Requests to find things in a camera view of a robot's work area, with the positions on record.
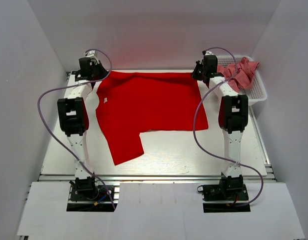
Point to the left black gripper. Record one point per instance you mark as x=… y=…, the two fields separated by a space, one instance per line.
x=104 y=72

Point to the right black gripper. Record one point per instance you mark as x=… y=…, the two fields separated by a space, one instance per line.
x=195 y=74

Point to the red t-shirt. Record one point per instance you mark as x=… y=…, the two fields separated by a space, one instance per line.
x=135 y=103

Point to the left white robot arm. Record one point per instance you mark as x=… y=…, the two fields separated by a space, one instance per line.
x=72 y=113

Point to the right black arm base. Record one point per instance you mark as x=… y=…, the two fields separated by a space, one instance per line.
x=228 y=196

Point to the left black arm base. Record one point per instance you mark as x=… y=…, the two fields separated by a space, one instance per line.
x=87 y=195

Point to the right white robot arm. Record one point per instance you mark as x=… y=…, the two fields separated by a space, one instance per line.
x=233 y=111

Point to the pink t-shirt in basket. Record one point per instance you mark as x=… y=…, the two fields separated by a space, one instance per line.
x=243 y=80

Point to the white plastic basket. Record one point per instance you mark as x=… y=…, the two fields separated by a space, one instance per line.
x=257 y=93

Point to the aluminium table rail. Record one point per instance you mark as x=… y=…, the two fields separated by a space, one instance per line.
x=137 y=178

